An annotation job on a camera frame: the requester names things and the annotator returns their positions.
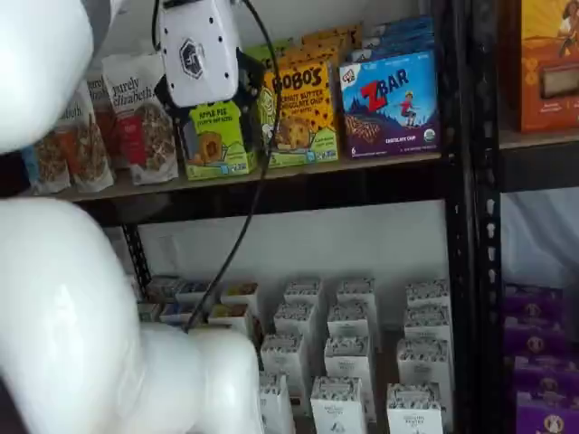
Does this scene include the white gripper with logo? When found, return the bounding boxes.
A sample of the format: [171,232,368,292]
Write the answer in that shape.
[155,0,267,157]

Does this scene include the green Bobo's apple pie box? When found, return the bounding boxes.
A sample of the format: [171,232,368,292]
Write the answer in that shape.
[257,38,295,52]
[183,99,258,181]
[246,42,290,62]

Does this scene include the yellow Bobo's peanut butter box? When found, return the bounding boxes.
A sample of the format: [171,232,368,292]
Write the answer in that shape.
[271,44,341,73]
[289,32,353,58]
[257,61,339,169]
[301,21,364,44]

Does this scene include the wooden shelf board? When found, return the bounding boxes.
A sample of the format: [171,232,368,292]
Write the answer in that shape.
[58,151,442,203]
[499,127,579,151]

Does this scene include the blue Zbar chocolate chip box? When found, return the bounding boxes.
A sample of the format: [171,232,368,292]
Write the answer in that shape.
[373,14,435,37]
[361,29,436,49]
[338,48,441,160]
[346,42,438,64]

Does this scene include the small blue white box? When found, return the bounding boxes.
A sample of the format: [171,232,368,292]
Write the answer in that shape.
[158,301,196,326]
[175,279,213,303]

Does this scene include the small yellow white box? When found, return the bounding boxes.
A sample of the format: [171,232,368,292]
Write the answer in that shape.
[206,303,253,338]
[220,282,261,316]

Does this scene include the small green white box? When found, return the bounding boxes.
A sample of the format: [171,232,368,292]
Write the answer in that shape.
[137,301,163,323]

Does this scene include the white cartons on lower shelf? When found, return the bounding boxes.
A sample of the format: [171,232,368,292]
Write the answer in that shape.
[289,311,408,434]

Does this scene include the large orange cardboard box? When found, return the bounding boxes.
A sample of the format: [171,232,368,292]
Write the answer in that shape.
[499,0,579,134]

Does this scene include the purple snack box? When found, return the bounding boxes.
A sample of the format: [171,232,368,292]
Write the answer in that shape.
[503,282,565,320]
[515,391,579,434]
[503,316,569,358]
[513,354,579,397]

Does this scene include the red label granola bag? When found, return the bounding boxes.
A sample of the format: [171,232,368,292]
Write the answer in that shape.
[101,53,180,185]

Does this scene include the orange label granola bag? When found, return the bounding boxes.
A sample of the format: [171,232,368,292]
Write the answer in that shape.
[85,71,119,172]
[57,80,115,193]

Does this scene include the white granola bag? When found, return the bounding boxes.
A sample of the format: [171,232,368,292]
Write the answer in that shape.
[22,130,72,196]

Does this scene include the white organic pantry carton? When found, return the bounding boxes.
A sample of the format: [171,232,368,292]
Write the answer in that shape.
[310,375,366,434]
[403,305,453,344]
[386,382,444,434]
[323,335,377,424]
[396,337,454,429]
[327,301,380,349]
[260,371,298,434]
[261,333,312,415]
[337,276,377,317]
[273,301,318,349]
[405,278,452,313]
[283,278,326,317]

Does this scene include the white plastic sheet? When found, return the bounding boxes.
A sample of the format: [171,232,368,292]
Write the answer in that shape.
[500,187,579,290]

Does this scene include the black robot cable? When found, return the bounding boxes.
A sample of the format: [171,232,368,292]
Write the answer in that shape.
[185,0,281,335]

